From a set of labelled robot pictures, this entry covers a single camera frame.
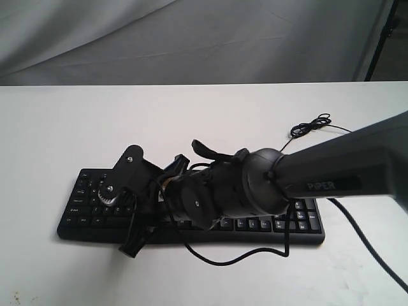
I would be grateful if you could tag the black stand pole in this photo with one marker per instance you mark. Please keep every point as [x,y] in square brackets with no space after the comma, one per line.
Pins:
[392,22]

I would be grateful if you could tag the grey backdrop cloth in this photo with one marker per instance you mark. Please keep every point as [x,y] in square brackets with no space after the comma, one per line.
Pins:
[188,42]

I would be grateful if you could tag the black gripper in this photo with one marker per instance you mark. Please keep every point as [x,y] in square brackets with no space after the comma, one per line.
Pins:
[134,174]

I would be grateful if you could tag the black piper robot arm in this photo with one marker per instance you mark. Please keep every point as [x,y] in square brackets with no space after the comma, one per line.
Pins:
[371,161]

